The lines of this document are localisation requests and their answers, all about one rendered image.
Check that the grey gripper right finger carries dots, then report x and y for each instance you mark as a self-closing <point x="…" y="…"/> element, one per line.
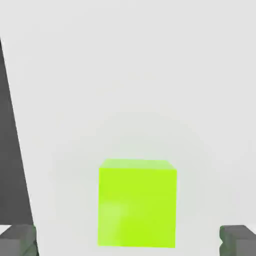
<point x="238" y="242"/>

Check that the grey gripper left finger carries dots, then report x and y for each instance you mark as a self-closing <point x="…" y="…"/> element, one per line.
<point x="18" y="240"/>

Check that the small green cube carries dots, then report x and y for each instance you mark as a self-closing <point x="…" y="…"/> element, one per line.
<point x="137" y="206"/>

